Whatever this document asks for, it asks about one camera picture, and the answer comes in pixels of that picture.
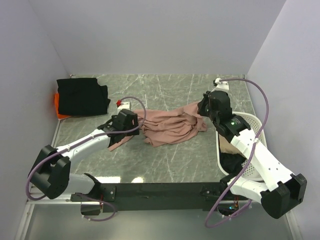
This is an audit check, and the pink printed t-shirt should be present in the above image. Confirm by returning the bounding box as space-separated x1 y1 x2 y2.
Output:
107 101 208 152

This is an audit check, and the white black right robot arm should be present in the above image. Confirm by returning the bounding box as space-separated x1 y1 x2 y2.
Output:
198 90 307 219

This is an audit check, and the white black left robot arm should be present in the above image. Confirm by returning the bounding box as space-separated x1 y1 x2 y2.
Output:
27 109 139 201

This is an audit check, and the beige garment in basket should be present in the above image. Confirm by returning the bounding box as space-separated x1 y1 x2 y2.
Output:
218 134 241 155

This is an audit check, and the white plastic laundry basket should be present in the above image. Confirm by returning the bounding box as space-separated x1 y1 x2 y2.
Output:
215 111 264 182

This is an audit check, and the folded black t-shirt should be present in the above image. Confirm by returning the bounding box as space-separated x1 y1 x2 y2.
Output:
56 77 111 117

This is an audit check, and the black garment in basket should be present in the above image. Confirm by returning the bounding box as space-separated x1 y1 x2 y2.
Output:
219 153 247 175

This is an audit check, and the folded orange t-shirt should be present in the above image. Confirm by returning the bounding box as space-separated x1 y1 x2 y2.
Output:
54 93 70 120

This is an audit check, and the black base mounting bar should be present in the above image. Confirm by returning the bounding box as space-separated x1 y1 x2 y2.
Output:
70 182 251 216

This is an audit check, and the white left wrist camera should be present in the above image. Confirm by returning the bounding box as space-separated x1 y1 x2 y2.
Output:
116 100 131 113

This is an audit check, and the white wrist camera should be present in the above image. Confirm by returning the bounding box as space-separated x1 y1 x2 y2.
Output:
116 100 131 113
211 78 230 93

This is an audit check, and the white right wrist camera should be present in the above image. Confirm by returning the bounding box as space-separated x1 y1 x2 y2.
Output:
211 78 230 93

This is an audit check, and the aluminium frame rail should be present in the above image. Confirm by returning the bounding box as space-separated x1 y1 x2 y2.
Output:
14 119 303 240

